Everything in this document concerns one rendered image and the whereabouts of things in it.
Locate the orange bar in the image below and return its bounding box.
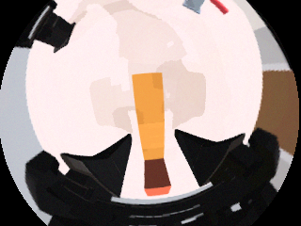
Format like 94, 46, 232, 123
132, 72, 172, 196

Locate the red rectangular block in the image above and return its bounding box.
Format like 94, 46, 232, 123
210, 0, 229, 15

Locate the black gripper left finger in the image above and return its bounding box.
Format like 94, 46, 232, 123
60, 133, 133, 199

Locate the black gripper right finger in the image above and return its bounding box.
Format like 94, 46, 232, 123
174, 129, 246, 188

